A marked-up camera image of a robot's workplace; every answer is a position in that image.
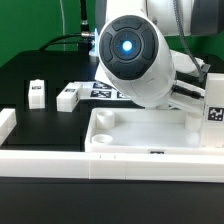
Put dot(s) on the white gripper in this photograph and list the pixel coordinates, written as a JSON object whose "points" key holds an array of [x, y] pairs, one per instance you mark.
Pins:
{"points": [[186, 86]]}

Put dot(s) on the white desk tabletop tray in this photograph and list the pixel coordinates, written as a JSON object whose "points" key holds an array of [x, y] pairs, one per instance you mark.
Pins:
{"points": [[140, 131]]}

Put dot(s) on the white fiducial marker sheet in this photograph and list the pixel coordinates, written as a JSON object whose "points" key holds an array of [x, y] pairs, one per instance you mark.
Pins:
{"points": [[99, 91]]}

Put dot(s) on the white U-shaped obstacle fence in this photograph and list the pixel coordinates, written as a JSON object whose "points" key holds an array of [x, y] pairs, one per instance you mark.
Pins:
{"points": [[119, 166]]}

